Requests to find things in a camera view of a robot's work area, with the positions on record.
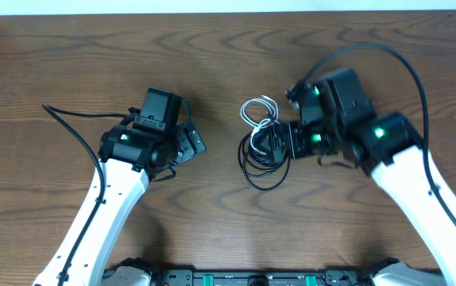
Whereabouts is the black USB cable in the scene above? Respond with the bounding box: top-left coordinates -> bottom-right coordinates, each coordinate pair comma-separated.
237,130 -> 292,191

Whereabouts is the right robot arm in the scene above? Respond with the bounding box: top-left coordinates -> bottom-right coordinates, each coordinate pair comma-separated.
268,68 -> 456,285

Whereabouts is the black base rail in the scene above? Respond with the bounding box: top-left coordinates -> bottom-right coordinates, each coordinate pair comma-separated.
101,258 -> 446,286

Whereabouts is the white USB cable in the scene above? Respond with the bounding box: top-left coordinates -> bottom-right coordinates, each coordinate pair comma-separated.
239,95 -> 280,157

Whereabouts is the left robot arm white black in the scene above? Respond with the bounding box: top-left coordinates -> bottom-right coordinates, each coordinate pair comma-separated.
34,88 -> 206,285

